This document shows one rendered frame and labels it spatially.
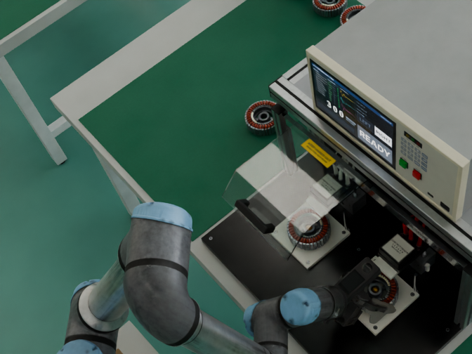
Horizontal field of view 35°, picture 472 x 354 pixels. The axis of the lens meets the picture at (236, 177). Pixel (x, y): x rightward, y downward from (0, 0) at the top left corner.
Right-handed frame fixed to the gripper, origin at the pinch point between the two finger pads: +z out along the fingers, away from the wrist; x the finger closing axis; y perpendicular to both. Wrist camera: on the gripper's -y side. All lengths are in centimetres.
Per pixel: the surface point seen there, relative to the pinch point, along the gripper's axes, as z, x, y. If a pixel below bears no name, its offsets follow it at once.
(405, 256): -5.4, 2.8, -13.0
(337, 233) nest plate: 4.1, -18.8, -2.5
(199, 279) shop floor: 50, -75, 65
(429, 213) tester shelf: -18.4, 5.8, -27.8
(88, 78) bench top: -4, -119, 13
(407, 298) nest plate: 3.8, 6.2, -2.2
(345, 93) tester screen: -29, -21, -39
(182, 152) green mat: -1, -72, 10
